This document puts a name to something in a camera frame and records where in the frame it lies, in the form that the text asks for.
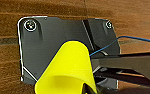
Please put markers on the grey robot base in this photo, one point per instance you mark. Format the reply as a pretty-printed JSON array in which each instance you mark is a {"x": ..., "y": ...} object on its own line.
[{"x": 44, "y": 46}]

